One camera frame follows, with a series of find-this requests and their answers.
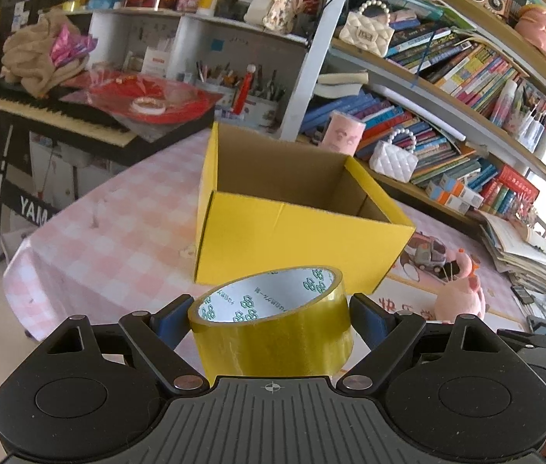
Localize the yellow cardboard box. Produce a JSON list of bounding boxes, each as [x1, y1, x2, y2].
[[193, 122, 417, 295]]

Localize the floral pig doll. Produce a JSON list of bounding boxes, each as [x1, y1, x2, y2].
[[245, 0, 324, 34]]

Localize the red thick book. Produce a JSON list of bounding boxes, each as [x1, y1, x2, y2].
[[495, 164, 542, 204]]

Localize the piano keyboard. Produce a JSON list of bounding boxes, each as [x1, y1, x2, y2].
[[0, 80, 154, 166]]

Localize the orange white carton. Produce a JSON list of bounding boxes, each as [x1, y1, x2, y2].
[[425, 181, 467, 213], [440, 176, 485, 210]]

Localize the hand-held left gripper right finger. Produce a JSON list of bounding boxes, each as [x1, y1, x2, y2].
[[337, 292, 503, 392]]

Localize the pink foil wrapper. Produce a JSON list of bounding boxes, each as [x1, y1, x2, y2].
[[49, 24, 98, 69]]

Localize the pink plush toy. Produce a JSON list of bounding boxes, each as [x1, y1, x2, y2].
[[433, 248, 487, 324]]

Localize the beige cloth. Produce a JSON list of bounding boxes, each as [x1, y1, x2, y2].
[[1, 10, 91, 98]]

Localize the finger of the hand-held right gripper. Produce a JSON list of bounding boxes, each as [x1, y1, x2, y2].
[[497, 329, 546, 353]]

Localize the row of colourful books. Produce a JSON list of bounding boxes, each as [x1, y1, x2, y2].
[[384, 10, 526, 113], [302, 92, 501, 199]]

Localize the red tassel ornament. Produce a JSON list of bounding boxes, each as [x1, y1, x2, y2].
[[231, 63, 257, 118]]

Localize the blue ribbon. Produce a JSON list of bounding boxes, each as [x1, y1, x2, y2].
[[411, 34, 437, 89]]

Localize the marker and pen containers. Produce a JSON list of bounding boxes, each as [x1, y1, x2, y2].
[[490, 80, 546, 156]]

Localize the pen holder with pens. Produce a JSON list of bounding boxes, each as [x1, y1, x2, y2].
[[176, 60, 289, 123]]

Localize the black keyboard stand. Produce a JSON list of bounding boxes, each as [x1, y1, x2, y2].
[[0, 123, 85, 272]]

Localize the white quilted handbag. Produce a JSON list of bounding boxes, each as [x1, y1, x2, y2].
[[369, 127, 420, 184]]

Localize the long white bar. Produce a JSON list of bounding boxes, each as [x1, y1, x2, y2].
[[370, 84, 466, 141]]

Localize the cream quilted handbag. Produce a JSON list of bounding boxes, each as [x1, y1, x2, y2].
[[340, 0, 396, 57]]

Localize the small black phone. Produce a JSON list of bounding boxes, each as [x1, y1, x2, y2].
[[511, 285, 537, 305]]

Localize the large pink plush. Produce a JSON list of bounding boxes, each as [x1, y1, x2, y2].
[[515, 4, 546, 65]]

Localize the white tape roll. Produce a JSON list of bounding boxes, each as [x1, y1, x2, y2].
[[132, 97, 168, 115]]

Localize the yellow tape roll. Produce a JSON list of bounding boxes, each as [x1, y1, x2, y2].
[[187, 266, 355, 379]]

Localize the pink cylinder container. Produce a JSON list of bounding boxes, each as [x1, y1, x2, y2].
[[320, 111, 367, 156]]

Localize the red foil packaging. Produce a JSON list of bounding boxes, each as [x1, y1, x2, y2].
[[60, 68, 225, 144]]

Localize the white wooden bookshelf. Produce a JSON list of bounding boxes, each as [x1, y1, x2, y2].
[[41, 0, 546, 234]]

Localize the stack of papers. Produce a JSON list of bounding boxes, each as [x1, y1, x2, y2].
[[478, 210, 546, 297]]

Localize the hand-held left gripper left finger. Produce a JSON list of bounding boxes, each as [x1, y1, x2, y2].
[[41, 295, 208, 394]]

